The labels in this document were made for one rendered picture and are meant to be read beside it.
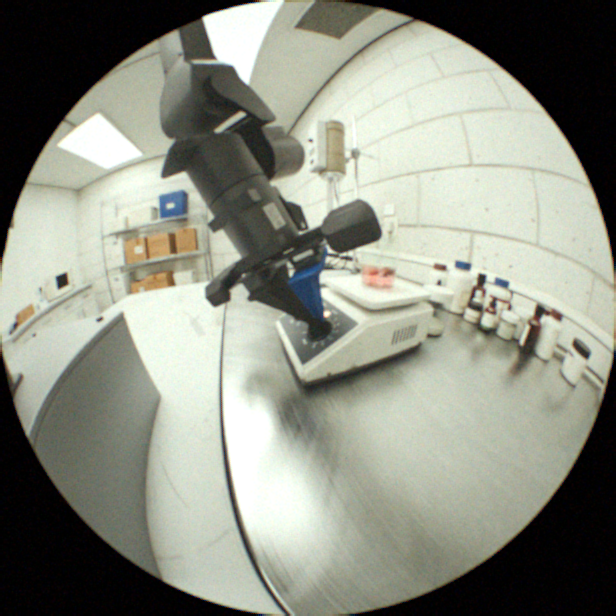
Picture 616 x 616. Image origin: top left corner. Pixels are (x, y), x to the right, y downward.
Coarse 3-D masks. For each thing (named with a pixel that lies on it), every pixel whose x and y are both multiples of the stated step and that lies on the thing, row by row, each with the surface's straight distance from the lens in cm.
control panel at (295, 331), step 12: (324, 300) 25; (324, 312) 23; (336, 312) 22; (288, 324) 25; (300, 324) 23; (336, 324) 20; (348, 324) 19; (288, 336) 23; (300, 336) 22; (336, 336) 19; (300, 348) 20; (312, 348) 19; (324, 348) 18; (300, 360) 19
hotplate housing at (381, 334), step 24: (360, 312) 21; (384, 312) 22; (408, 312) 24; (432, 312) 28; (360, 336) 19; (384, 336) 21; (408, 336) 25; (312, 360) 18; (336, 360) 19; (360, 360) 21; (384, 360) 25
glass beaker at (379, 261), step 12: (384, 240) 22; (396, 240) 23; (372, 252) 23; (384, 252) 22; (396, 252) 23; (372, 264) 23; (384, 264) 23; (396, 264) 24; (360, 276) 25; (372, 276) 23; (384, 276) 23; (396, 276) 25; (372, 288) 23; (384, 288) 23
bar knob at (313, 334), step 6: (312, 318) 20; (312, 324) 19; (318, 324) 19; (324, 324) 20; (330, 324) 20; (312, 330) 18; (318, 330) 19; (324, 330) 20; (330, 330) 19; (312, 336) 19; (318, 336) 19; (324, 336) 19
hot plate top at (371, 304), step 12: (336, 288) 24; (348, 288) 23; (360, 288) 23; (396, 288) 26; (408, 288) 27; (420, 288) 29; (360, 300) 20; (372, 300) 19; (384, 300) 20; (396, 300) 21; (408, 300) 23; (420, 300) 25
